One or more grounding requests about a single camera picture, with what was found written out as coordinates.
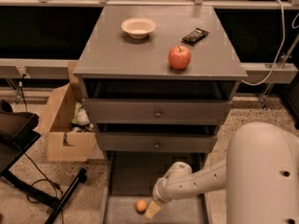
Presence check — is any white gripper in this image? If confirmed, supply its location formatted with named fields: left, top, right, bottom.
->
left=144, top=177, right=171, bottom=219

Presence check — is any small orange fruit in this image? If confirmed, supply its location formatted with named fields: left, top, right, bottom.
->
left=135, top=199, right=148, bottom=213

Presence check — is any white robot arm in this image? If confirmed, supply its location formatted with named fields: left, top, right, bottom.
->
left=145, top=122, right=299, bottom=224

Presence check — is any grey wooden drawer cabinet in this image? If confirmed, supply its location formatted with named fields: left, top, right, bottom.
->
left=73, top=5, right=249, bottom=161

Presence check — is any open cardboard box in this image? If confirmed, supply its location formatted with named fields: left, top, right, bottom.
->
left=36, top=62, right=102, bottom=161

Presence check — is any white green plastic bag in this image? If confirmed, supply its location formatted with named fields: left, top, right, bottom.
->
left=72, top=103, right=90, bottom=126

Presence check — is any red apple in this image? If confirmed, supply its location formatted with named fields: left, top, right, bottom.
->
left=168, top=46, right=191, bottom=70

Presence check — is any black chair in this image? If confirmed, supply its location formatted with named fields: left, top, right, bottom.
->
left=0, top=100, right=87, bottom=224

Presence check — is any black snack packet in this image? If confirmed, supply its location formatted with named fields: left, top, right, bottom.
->
left=182, top=28, right=209, bottom=45

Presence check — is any beige paper bowl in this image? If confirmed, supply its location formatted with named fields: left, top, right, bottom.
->
left=121, top=18, right=156, bottom=39

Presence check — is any black floor cable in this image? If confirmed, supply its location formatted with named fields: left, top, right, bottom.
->
left=18, top=147, right=64, bottom=224

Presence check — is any white hanging cable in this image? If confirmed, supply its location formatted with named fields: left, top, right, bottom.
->
left=240, top=0, right=286, bottom=87

